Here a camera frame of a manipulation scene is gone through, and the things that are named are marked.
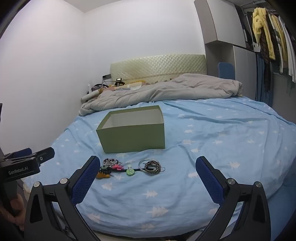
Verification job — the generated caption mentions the dark patterned hanging garment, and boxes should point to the dark patterned hanging garment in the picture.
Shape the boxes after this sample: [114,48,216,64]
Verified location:
[260,28,273,93]

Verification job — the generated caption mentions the blue chair back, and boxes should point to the blue chair back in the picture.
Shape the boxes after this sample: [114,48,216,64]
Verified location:
[218,62,235,80]

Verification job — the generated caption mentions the grey wardrobe cabinet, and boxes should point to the grey wardrobe cabinet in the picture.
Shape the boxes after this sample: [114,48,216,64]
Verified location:
[194,0,257,101]

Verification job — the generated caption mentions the black white patterned bangle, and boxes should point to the black white patterned bangle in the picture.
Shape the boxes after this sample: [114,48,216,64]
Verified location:
[144,162,162,175]

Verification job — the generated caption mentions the blue hanging garment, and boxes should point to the blue hanging garment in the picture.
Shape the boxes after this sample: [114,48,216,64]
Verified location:
[255,52,273,107]

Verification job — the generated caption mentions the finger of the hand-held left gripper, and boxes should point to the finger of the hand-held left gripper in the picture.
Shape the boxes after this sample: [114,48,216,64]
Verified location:
[34,147,55,164]
[3,148,33,161]

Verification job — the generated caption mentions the blue tree print bed sheet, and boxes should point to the blue tree print bed sheet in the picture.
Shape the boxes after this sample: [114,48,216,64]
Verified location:
[23,96,296,241]

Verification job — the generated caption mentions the grey duvet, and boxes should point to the grey duvet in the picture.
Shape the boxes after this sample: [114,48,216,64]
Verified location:
[78,73,244,117]

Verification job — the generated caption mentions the black hanging garment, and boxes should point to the black hanging garment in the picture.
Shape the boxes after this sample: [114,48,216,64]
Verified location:
[240,9,255,50]

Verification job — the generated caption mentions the cream quilted headboard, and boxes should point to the cream quilted headboard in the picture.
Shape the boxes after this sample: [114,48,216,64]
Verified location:
[110,54,207,85]

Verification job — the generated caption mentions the person's left hand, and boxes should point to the person's left hand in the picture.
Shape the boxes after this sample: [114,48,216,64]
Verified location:
[0,193,25,232]

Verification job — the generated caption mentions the large silver ring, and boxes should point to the large silver ring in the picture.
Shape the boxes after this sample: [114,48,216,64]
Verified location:
[138,158,159,172]

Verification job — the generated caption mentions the green cardboard box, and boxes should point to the green cardboard box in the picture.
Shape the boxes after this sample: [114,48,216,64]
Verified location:
[96,105,166,154]

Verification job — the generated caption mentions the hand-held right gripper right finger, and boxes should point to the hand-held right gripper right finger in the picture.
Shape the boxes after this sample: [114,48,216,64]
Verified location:
[195,156,271,241]

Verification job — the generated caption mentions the white striped hanging garments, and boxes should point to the white striped hanging garments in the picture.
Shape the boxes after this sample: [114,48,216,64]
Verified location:
[269,13,296,82]

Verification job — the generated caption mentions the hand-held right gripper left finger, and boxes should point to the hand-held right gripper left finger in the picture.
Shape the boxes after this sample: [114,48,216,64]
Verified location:
[23,156,101,241]

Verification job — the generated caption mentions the yellow fleece jacket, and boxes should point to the yellow fleece jacket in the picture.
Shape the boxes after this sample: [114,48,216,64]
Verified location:
[252,7,276,60]

